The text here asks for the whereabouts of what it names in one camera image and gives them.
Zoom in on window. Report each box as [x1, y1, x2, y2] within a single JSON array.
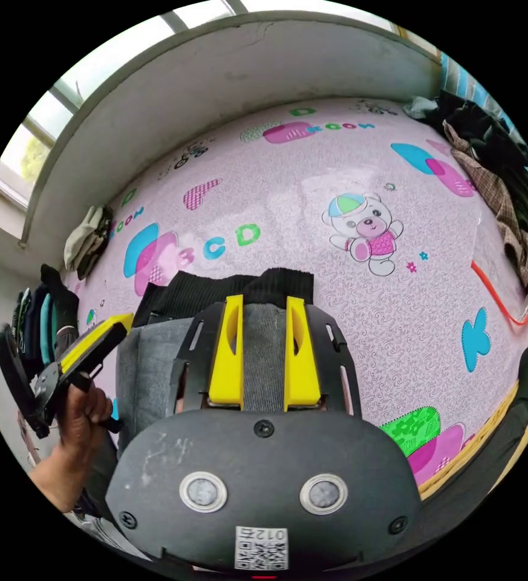
[[0, 0, 400, 214]]

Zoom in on person's left forearm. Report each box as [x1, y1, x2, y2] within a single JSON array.
[[27, 447, 93, 514]]

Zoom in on folded beige and dark clothes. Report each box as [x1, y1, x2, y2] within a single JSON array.
[[63, 205, 114, 281]]

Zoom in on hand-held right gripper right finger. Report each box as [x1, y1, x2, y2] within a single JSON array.
[[284, 295, 323, 412]]

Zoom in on red cord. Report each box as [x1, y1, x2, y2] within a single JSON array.
[[470, 260, 528, 327]]

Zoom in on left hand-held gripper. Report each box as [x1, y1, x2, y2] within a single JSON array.
[[31, 312, 135, 440]]

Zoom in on grey sweater with black hem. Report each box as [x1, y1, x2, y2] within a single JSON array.
[[116, 268, 315, 438]]

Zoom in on pile of clothes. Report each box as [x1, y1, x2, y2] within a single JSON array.
[[403, 90, 528, 292]]

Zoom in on person's left hand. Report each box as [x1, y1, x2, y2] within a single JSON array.
[[56, 381, 116, 462]]

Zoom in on blue striped cloth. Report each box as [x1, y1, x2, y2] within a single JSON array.
[[440, 52, 518, 133]]

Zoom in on stack of folded dark clothes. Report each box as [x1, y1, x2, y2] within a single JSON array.
[[11, 263, 81, 369]]

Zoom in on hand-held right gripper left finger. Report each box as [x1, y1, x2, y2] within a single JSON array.
[[207, 294, 245, 405]]

